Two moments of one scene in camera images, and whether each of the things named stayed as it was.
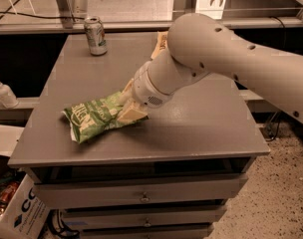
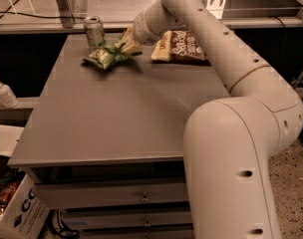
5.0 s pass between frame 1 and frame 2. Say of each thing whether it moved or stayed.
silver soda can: stayed
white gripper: moved
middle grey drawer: stayed
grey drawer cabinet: stayed
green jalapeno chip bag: moved
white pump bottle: stayed
